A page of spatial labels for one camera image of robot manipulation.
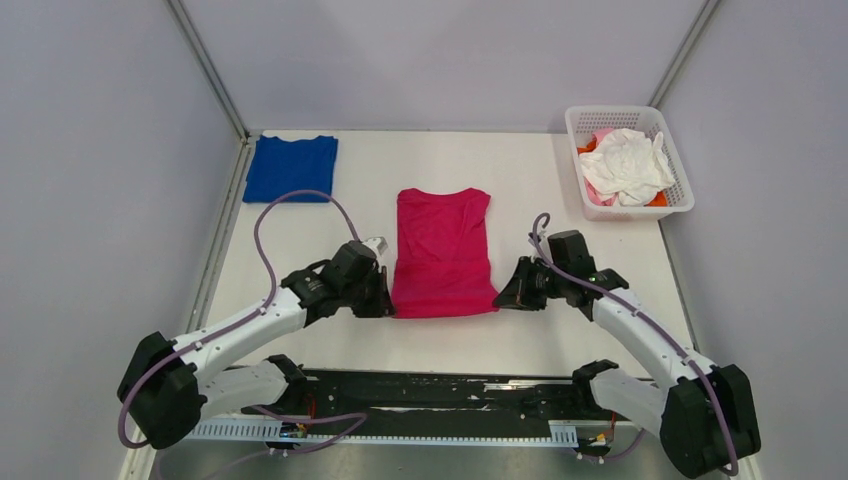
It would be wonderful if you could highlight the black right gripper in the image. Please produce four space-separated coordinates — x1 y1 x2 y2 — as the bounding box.
493 256 567 311

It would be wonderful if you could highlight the magenta t shirt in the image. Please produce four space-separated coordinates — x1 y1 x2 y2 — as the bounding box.
391 188 498 319

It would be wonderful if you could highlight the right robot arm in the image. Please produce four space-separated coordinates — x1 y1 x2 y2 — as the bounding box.
493 230 762 479

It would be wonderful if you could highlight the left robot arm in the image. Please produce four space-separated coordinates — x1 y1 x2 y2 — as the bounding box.
117 237 395 450

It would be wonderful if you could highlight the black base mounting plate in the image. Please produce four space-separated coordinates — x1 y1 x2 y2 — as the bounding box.
267 369 624 439

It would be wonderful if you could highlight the crumpled white t shirt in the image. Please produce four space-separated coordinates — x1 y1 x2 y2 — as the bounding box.
578 128 674 207

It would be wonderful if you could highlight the folded blue t shirt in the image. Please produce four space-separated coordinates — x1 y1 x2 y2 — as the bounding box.
242 136 339 204

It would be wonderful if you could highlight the white plastic laundry basket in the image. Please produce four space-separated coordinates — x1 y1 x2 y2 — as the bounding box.
564 105 695 221

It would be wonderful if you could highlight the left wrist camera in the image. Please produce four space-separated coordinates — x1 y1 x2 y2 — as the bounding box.
363 236 388 257

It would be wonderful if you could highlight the white slotted cable duct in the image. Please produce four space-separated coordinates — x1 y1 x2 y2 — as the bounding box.
185 418 579 446

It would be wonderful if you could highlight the aluminium frame rail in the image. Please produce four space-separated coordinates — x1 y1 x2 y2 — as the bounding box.
164 0 250 143

